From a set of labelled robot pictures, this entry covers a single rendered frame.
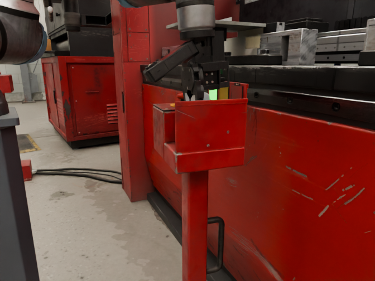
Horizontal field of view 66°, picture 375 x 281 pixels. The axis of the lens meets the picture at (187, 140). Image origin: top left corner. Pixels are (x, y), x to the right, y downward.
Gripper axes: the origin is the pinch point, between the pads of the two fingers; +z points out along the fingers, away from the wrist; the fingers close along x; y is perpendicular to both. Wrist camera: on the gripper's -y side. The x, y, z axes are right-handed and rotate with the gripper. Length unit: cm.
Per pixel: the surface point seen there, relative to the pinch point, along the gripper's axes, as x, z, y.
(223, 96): 5.0, -5.3, 9.8
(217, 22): 22.7, -23.8, 17.7
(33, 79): 705, 10, -133
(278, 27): 20.1, -21.4, 36.2
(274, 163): 0.6, 12.6, 21.3
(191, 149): -4.8, 2.8, -2.8
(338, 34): 21, -18, 60
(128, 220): 94, 73, -11
